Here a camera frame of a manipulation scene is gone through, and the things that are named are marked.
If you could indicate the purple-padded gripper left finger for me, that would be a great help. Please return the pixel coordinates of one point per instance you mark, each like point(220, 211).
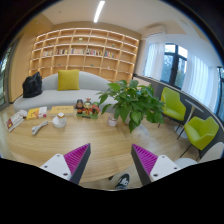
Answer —
point(69, 166)

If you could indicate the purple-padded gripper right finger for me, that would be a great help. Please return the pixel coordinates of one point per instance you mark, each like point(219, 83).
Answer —
point(151, 167)

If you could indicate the black white shoe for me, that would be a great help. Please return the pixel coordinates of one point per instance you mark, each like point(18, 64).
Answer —
point(123, 182)

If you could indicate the wooden flat box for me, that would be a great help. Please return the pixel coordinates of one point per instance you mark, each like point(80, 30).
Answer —
point(67, 110)

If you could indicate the colourful doll figurines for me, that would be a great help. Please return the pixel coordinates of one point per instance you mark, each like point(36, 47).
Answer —
point(87, 109)

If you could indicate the small glass cup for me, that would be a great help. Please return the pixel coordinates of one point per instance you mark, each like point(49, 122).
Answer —
point(112, 121)

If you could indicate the lime green chair near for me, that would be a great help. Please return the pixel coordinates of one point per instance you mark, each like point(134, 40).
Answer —
point(201, 133)

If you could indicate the lime green chair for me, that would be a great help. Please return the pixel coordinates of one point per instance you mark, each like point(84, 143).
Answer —
point(201, 133)
point(173, 107)

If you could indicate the lime green chair far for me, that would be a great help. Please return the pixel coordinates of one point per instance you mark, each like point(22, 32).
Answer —
point(173, 107)

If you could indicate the yellow book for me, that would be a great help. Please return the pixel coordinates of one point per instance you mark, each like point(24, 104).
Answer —
point(40, 112)

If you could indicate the green potted plant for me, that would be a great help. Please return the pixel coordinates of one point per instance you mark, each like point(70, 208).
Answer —
point(134, 102)

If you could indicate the red white booklet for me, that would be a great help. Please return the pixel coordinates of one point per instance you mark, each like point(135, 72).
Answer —
point(16, 119)

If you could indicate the grey sofa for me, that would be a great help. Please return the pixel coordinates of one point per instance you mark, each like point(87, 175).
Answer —
point(89, 87)

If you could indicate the yellow cushion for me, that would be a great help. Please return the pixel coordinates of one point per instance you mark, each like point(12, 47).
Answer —
point(68, 80)

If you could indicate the black bag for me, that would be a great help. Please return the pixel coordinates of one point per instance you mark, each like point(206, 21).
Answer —
point(32, 86)

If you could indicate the white curtain right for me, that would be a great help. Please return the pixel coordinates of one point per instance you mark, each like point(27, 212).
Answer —
point(201, 81)

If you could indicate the white curtain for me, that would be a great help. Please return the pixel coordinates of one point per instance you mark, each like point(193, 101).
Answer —
point(201, 81)
point(154, 61)

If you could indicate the white curtain left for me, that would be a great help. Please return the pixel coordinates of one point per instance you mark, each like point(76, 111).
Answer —
point(154, 61)

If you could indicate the black framed window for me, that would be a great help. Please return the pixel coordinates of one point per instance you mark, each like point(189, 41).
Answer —
point(174, 65)

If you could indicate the wooden bookshelf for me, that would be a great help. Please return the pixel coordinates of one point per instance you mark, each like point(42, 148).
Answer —
point(108, 54)

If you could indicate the white air conditioner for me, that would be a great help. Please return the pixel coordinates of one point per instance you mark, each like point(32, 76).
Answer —
point(155, 30)

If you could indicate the ceiling light strip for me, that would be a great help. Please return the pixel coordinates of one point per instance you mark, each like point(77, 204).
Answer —
point(98, 11)

